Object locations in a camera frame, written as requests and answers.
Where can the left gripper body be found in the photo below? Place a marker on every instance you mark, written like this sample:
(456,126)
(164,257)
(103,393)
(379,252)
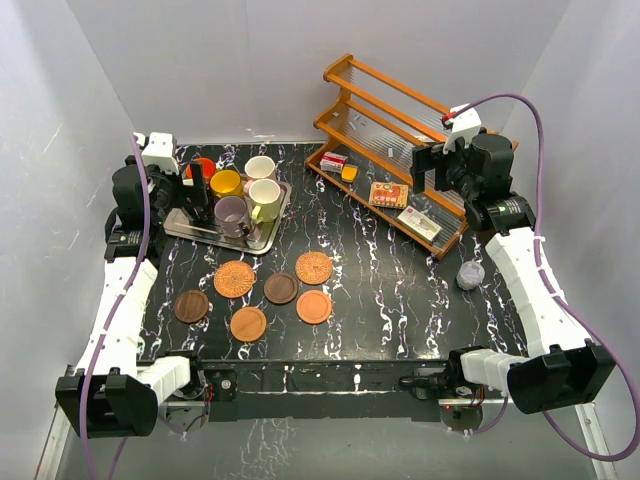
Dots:
(170,191)

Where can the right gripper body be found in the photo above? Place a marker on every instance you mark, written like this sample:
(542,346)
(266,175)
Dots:
(450,171)

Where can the woven rattan coaster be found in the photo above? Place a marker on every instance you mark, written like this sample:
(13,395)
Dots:
(234,279)
(314,268)

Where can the dark wood coaster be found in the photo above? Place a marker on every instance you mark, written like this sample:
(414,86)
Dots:
(281,288)
(191,306)

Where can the light wood coaster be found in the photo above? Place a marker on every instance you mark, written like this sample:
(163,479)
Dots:
(314,307)
(248,324)

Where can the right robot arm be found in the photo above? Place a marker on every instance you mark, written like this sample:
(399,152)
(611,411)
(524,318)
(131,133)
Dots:
(564,366)

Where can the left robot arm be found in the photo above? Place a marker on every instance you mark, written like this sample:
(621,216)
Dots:
(109,394)

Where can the yellow cup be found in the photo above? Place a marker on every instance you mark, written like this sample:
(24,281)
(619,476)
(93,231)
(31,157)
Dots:
(226,183)

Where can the orange-red cup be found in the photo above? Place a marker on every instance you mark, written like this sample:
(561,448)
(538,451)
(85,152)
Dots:
(208,168)

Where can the purple cup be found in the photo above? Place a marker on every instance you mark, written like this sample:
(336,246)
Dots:
(231,215)

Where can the pink cup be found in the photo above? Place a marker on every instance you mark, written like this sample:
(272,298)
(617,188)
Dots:
(257,168)

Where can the pale green cup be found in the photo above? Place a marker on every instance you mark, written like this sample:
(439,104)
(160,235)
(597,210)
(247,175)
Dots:
(265,197)

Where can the orange spiral notebook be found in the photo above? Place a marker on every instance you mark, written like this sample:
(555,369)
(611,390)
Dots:
(389,195)

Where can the wooden shelf rack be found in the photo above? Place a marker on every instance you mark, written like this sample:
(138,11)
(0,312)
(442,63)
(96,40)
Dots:
(376,121)

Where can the white stapler box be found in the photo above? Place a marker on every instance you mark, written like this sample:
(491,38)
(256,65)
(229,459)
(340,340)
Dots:
(424,227)

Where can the metal tray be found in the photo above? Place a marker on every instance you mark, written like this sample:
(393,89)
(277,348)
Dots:
(258,242)

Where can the small orange box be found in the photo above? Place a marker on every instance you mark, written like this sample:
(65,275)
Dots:
(349,173)

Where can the red white small box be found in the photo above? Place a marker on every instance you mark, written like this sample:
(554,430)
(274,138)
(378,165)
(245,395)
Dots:
(333,162)

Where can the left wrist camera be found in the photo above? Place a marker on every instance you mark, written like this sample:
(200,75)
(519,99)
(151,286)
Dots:
(158,149)

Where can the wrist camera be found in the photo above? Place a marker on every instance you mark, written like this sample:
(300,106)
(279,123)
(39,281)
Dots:
(158,149)
(463,124)

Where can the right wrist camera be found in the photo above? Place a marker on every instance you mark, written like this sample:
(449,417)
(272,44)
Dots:
(463,124)

